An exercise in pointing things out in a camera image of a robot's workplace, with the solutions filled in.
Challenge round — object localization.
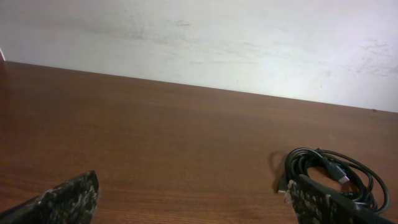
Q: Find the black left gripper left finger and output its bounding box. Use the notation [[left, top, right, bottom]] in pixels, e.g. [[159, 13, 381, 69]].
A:
[[1, 170, 100, 224]]

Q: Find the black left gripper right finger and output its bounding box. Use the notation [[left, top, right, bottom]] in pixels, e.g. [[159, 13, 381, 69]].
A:
[[285, 175, 393, 224]]

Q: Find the black USB cable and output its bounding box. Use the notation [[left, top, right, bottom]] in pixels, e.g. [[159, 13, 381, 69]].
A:
[[277, 174, 292, 195]]

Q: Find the thick black HDMI cable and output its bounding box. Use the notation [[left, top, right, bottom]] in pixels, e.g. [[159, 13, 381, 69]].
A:
[[284, 147, 391, 215]]

